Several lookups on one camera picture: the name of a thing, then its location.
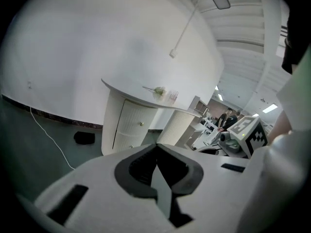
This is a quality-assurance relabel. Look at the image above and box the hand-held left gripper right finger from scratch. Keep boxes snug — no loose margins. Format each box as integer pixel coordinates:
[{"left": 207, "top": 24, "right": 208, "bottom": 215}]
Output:
[{"left": 156, "top": 143, "right": 251, "bottom": 233}]

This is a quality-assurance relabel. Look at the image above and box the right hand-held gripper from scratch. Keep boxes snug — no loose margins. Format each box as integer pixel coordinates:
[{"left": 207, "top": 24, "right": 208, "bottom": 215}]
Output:
[{"left": 195, "top": 116, "right": 269, "bottom": 159}]

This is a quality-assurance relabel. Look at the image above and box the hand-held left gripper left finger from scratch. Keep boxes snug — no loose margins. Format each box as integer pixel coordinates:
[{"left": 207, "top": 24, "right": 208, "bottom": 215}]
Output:
[{"left": 34, "top": 143, "right": 176, "bottom": 233}]

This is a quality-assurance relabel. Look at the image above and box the large white drawer wooden inside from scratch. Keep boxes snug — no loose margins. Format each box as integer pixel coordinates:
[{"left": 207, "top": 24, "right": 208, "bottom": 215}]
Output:
[{"left": 112, "top": 131, "right": 148, "bottom": 155}]

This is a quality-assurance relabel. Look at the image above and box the white kidney-shaped desk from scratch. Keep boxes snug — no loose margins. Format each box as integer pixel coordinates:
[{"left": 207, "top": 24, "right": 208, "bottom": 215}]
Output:
[{"left": 101, "top": 78, "right": 204, "bottom": 157}]

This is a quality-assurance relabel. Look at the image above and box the person's right forearm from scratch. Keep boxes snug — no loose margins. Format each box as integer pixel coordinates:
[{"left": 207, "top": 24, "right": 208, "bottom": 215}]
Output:
[{"left": 267, "top": 47, "right": 311, "bottom": 143}]

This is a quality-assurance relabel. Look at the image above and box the small white drawer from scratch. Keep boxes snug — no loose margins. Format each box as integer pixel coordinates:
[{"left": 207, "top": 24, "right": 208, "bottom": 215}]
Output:
[{"left": 116, "top": 100, "right": 158, "bottom": 136}]

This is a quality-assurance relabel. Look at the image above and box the grey wooden desk with hutch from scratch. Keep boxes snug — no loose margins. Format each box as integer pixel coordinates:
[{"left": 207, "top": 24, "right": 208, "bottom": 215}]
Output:
[{"left": 187, "top": 95, "right": 219, "bottom": 151}]

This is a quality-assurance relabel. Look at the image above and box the clear plastic holder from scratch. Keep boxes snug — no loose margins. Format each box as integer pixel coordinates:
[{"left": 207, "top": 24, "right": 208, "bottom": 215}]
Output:
[{"left": 167, "top": 90, "right": 179, "bottom": 104}]

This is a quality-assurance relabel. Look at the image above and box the pale artificial flower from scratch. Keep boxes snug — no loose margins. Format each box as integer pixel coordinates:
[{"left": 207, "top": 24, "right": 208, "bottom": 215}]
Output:
[{"left": 142, "top": 85, "right": 168, "bottom": 100}]

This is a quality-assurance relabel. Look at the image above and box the person's black clothing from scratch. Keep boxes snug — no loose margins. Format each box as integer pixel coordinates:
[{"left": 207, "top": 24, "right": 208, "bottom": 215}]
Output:
[{"left": 281, "top": 6, "right": 311, "bottom": 75}]

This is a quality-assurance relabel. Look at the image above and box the black object by wall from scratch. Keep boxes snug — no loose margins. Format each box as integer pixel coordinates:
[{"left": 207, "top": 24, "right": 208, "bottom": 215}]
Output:
[{"left": 73, "top": 131, "right": 96, "bottom": 145}]

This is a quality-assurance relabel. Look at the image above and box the long white power cable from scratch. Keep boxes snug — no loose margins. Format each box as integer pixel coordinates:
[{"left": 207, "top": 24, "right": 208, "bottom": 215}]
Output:
[{"left": 29, "top": 106, "right": 76, "bottom": 171}]

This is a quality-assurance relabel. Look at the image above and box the white hanging cable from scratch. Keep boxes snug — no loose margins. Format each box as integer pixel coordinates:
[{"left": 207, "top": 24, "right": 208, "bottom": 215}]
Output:
[{"left": 169, "top": 0, "right": 204, "bottom": 58}]

